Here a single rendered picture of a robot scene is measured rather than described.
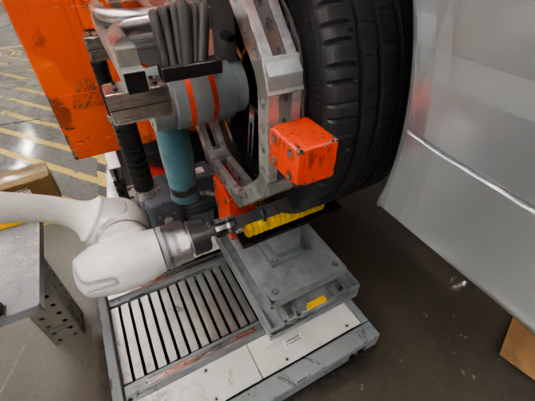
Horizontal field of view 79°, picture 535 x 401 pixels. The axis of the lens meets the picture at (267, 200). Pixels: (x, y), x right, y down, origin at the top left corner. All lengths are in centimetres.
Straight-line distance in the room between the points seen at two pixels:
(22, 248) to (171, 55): 77
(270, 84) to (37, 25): 77
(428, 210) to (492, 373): 96
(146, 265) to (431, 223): 48
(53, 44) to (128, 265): 71
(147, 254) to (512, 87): 58
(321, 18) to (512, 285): 43
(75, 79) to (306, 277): 95
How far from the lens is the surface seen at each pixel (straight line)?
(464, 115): 46
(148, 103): 54
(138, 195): 62
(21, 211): 72
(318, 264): 116
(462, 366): 139
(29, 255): 109
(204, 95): 70
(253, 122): 86
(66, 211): 76
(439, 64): 47
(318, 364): 115
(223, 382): 113
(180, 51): 52
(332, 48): 52
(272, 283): 110
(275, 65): 51
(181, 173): 94
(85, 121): 121
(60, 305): 128
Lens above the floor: 113
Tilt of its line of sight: 41 degrees down
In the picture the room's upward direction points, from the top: straight up
